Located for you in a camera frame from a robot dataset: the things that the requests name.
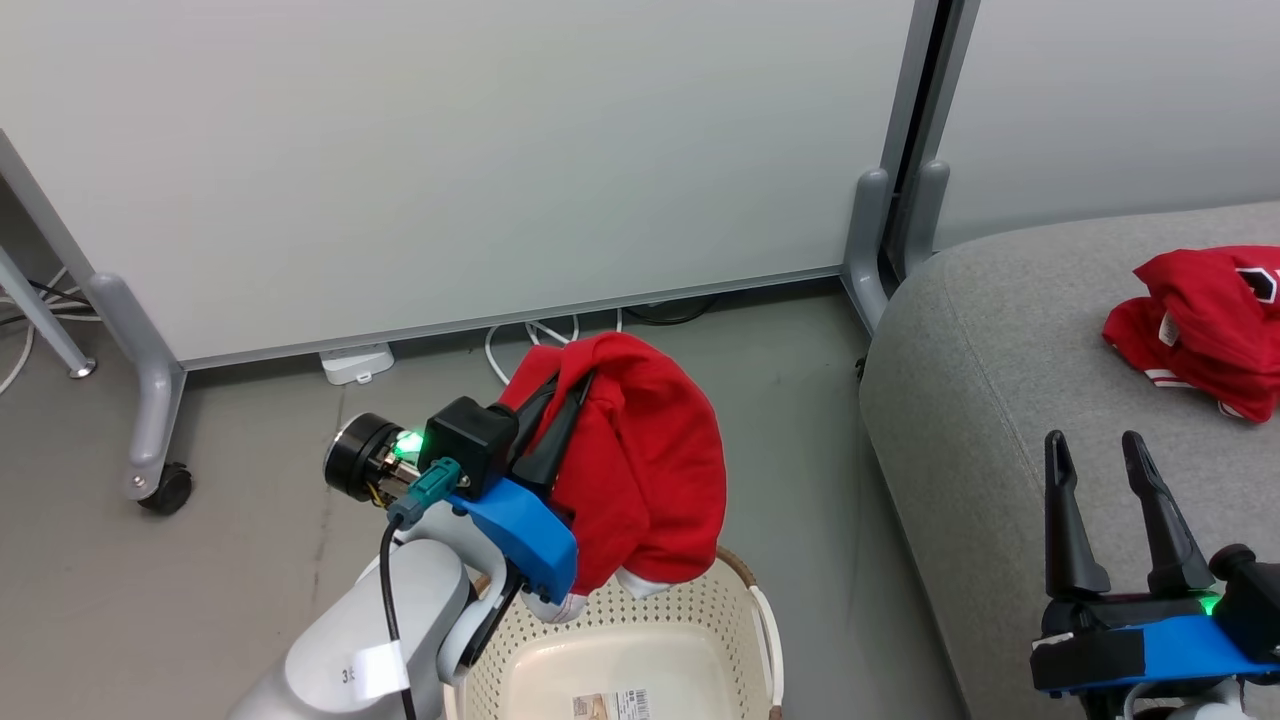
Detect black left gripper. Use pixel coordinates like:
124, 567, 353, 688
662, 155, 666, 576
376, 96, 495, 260
394, 370, 596, 497

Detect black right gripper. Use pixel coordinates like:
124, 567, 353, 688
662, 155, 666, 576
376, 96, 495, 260
1040, 430, 1280, 663

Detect red jersey white trim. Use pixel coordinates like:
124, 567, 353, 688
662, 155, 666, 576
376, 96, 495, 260
497, 332, 728, 626
1103, 245, 1280, 424

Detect grey fabric sofa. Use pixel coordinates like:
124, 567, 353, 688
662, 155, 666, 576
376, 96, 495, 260
858, 200, 1280, 720

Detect white whiteboard partition panel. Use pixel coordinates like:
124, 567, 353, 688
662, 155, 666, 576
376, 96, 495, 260
930, 0, 1280, 251

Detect white power strip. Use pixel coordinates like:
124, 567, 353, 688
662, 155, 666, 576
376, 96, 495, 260
320, 343, 396, 386

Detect cream perforated laundry basket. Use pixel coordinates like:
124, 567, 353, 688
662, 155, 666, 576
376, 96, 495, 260
445, 545, 786, 720

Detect printed barcode label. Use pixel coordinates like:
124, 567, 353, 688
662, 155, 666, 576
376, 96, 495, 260
572, 688, 651, 720

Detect large white partition panel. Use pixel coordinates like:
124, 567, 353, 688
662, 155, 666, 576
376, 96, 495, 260
0, 0, 946, 373

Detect white paper tag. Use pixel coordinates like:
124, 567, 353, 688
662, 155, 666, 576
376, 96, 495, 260
312, 640, 411, 703

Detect grey curved partition foot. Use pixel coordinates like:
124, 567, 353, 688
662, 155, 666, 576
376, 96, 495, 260
88, 272, 187, 501
898, 160, 951, 283
843, 168, 893, 333

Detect black caster wheel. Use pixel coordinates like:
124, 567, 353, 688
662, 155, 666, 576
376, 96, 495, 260
138, 462, 194, 517

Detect grey metal stand leg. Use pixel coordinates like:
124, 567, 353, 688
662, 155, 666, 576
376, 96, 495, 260
0, 245, 98, 381

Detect white coiled floor cable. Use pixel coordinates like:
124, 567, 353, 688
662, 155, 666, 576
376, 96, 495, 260
485, 312, 623, 386

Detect blue left camera mount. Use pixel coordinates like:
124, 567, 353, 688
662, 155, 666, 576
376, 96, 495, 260
447, 477, 579, 604

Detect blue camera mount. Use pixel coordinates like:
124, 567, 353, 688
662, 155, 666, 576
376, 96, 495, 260
447, 477, 579, 604
1030, 613, 1280, 697

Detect blue right camera mount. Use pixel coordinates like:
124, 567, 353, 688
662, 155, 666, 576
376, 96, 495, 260
1030, 613, 1280, 697

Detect black floor cable loop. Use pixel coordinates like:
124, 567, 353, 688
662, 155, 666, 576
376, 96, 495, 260
622, 295, 719, 327

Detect black left camera cable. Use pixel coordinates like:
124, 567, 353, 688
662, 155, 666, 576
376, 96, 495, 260
380, 457, 463, 720

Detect thin white floor cable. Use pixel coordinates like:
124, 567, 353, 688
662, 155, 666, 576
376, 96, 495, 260
0, 268, 101, 396

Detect thin black floor cable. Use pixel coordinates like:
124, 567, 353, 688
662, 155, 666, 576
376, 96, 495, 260
0, 278, 93, 329

